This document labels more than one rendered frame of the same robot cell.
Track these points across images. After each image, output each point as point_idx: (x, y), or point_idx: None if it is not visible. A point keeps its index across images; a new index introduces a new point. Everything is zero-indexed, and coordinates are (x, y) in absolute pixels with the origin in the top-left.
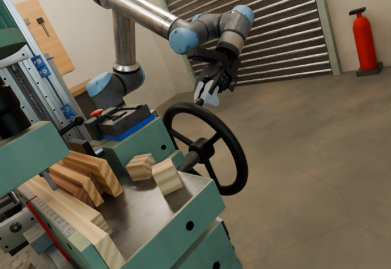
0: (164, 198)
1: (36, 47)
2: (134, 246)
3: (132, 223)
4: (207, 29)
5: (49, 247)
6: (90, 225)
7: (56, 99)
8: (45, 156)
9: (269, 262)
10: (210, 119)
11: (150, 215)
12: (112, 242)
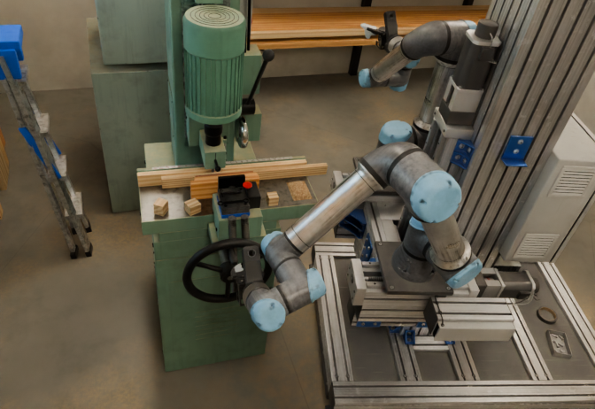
0: None
1: (479, 140)
2: (142, 190)
3: (158, 194)
4: (274, 272)
5: None
6: (151, 173)
7: None
8: (203, 158)
9: None
10: (197, 251)
11: (153, 199)
12: (137, 178)
